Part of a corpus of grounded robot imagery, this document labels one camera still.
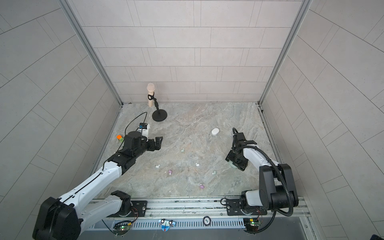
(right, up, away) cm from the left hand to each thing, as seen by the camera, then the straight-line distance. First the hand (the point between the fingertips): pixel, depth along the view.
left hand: (159, 135), depth 82 cm
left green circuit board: (-12, -39, -17) cm, 45 cm away
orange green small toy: (-28, -3, +12) cm, 31 cm away
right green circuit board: (+46, -39, -14) cm, 62 cm away
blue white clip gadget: (+7, -37, -16) cm, 41 cm away
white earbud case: (+33, 0, +17) cm, 37 cm away
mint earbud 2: (+31, -21, 0) cm, 37 cm away
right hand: (+41, -17, +5) cm, 44 cm away
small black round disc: (+26, -38, -14) cm, 48 cm away
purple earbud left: (+6, -21, 0) cm, 21 cm away
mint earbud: (+12, -11, +9) cm, 18 cm away
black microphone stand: (-7, +11, +26) cm, 29 cm away
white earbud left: (-2, -18, +2) cm, 18 cm away
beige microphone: (-7, +28, +7) cm, 30 cm away
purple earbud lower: (+24, -27, -4) cm, 36 cm away
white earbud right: (+21, -17, +3) cm, 27 cm away
